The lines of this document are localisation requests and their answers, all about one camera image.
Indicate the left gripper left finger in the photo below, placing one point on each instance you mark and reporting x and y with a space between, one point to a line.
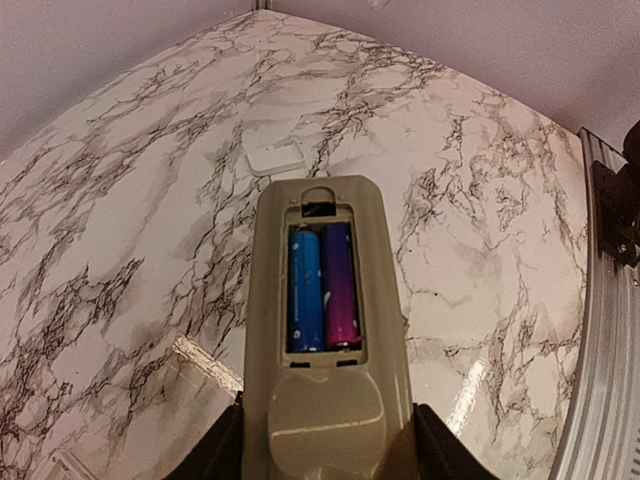
218 455

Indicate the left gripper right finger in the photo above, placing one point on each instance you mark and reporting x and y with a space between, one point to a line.
440 453

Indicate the small white remote control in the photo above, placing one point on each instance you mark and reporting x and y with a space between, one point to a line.
331 414

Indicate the large white remote control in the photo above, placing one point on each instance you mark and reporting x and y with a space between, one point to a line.
66 466

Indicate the purple pink battery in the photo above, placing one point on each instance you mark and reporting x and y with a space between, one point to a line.
339 287

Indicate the blue battery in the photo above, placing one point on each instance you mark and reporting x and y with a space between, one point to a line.
305 295

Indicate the aluminium front rail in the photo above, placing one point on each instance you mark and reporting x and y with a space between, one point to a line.
600 439

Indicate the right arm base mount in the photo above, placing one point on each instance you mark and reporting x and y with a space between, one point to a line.
616 196

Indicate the right aluminium corner post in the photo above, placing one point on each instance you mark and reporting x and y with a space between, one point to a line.
261 4

